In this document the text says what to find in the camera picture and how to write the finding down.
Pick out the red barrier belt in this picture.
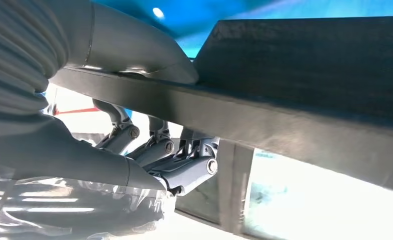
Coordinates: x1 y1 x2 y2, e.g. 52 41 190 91
53 106 101 116

